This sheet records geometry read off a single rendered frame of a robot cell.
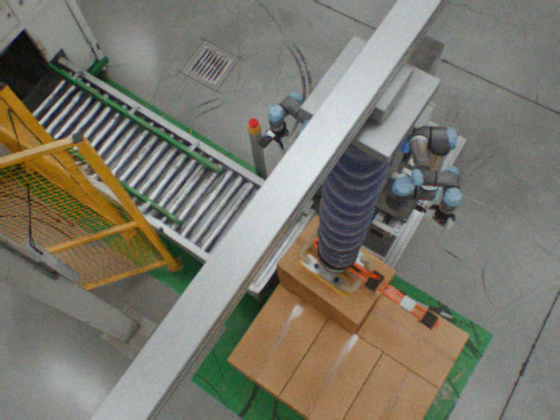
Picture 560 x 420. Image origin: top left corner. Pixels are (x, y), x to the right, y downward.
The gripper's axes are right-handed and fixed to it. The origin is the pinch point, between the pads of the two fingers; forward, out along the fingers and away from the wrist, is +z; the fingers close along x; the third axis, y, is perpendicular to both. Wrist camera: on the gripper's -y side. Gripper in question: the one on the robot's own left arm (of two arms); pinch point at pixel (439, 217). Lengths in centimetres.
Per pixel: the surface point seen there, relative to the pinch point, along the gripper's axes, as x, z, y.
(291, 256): -64, 58, 42
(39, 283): -148, -15, 133
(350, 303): -19, 58, 49
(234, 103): -191, 152, -72
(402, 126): -25, -135, 40
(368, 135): -32, -135, 47
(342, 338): -14, 98, 63
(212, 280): -42, -153, 107
